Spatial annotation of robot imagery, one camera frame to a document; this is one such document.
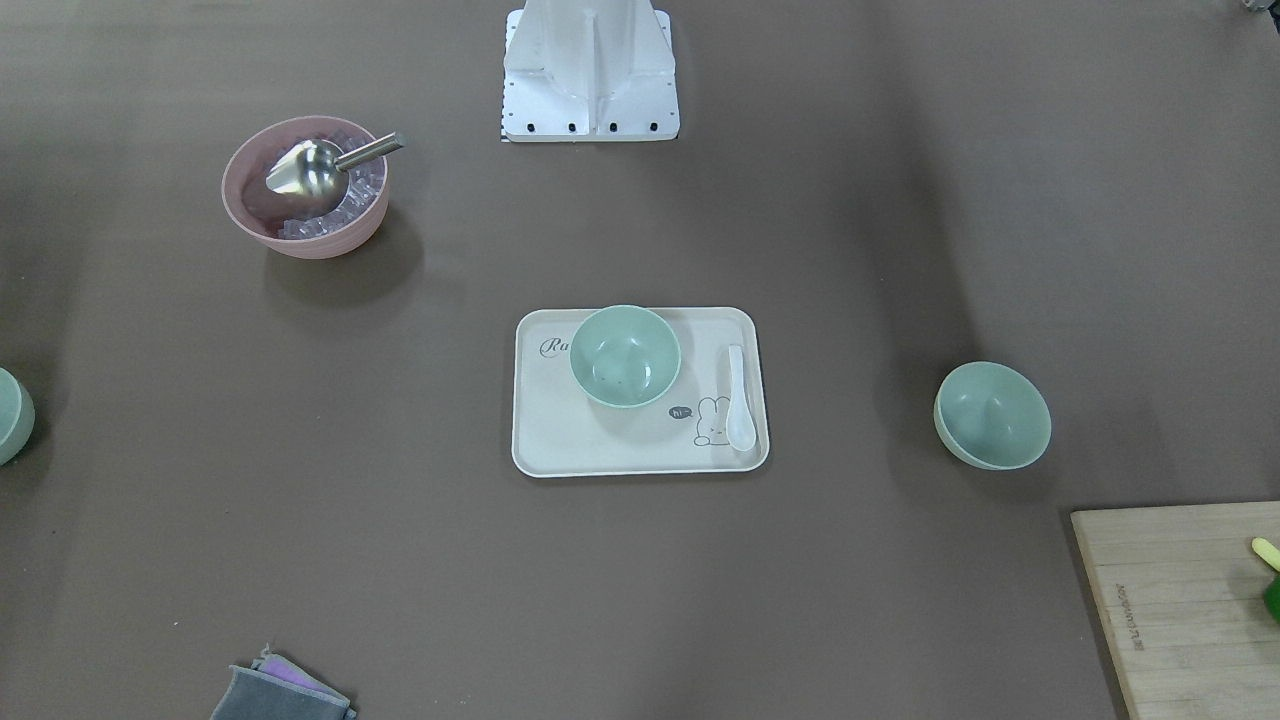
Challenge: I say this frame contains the yellow plastic knife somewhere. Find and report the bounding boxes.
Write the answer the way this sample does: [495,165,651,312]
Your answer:
[1251,537,1280,574]

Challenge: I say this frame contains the clear ice cubes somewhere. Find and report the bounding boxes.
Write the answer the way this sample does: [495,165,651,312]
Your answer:
[278,137,378,241]

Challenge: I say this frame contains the white ceramic spoon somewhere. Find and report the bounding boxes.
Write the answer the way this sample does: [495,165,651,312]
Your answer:
[724,345,756,452]

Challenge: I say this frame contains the green lime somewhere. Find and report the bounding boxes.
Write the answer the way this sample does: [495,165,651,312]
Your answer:
[1262,574,1280,623]

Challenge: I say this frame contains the cream rabbit serving tray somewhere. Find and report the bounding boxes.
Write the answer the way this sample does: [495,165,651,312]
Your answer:
[511,307,771,478]

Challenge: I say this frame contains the green bowl on tray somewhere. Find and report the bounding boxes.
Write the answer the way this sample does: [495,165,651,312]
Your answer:
[570,305,684,409]

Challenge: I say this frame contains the wooden cutting board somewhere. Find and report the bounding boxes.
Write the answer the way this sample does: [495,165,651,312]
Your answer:
[1071,501,1279,719]

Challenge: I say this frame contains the grey and purple cloths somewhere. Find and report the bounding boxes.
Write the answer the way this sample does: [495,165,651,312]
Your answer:
[210,647,358,719]

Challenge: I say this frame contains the metal ice scoop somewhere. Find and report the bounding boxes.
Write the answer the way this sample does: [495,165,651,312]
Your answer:
[264,132,406,219]

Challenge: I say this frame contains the pink bowl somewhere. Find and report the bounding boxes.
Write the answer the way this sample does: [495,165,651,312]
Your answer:
[221,115,390,260]

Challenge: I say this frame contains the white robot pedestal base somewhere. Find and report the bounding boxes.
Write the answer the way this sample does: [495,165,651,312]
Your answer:
[500,1,681,143]

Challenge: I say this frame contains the green bowl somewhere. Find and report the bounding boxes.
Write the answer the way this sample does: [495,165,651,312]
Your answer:
[0,368,35,465]
[932,361,1053,471]
[570,305,684,409]

